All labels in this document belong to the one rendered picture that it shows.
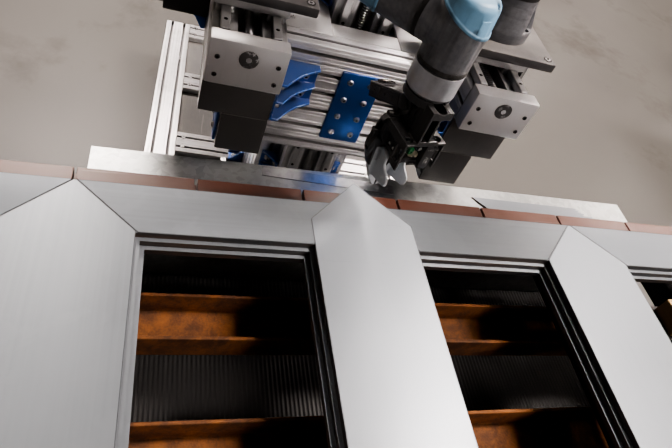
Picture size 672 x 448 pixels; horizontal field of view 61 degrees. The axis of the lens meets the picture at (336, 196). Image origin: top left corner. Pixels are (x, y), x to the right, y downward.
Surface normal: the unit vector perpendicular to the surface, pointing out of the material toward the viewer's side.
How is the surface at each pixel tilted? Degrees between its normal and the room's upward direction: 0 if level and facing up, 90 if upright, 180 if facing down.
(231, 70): 90
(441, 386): 0
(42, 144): 0
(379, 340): 0
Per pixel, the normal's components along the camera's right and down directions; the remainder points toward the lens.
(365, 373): 0.30, -0.66
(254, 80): 0.11, 0.74
